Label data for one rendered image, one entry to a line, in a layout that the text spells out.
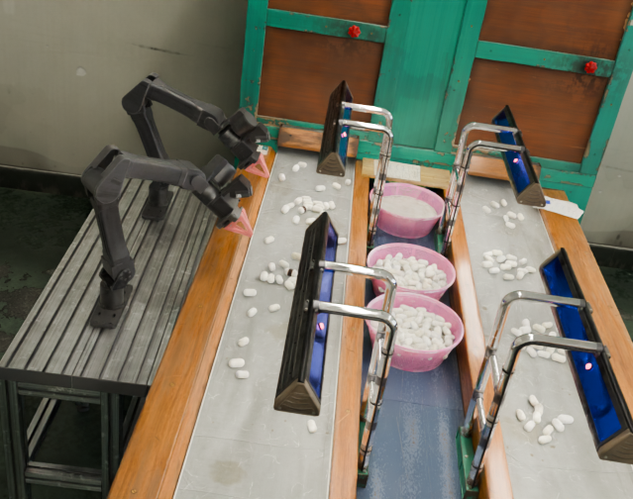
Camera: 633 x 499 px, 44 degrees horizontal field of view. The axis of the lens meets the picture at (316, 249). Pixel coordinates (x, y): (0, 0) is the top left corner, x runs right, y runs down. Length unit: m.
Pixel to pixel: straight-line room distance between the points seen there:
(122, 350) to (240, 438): 0.47
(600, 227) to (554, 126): 1.31
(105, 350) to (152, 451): 0.47
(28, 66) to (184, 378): 2.45
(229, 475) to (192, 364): 0.33
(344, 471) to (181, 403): 0.39
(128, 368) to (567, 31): 1.85
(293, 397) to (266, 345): 0.66
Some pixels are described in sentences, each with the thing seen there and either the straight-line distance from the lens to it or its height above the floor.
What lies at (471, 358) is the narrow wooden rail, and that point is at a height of 0.76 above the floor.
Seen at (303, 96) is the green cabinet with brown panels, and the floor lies 0.97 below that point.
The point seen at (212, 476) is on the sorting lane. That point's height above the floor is 0.74.
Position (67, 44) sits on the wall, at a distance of 3.93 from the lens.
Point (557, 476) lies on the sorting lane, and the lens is 1.87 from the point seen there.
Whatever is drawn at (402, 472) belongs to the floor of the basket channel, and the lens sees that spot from 1.84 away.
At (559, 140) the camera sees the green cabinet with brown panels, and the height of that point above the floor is 0.95.
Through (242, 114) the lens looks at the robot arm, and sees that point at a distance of 2.49.
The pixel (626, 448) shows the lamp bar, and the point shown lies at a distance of 1.47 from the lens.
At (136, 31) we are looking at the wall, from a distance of 3.82.
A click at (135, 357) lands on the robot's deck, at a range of 2.06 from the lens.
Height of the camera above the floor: 1.97
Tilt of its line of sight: 30 degrees down
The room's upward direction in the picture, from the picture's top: 9 degrees clockwise
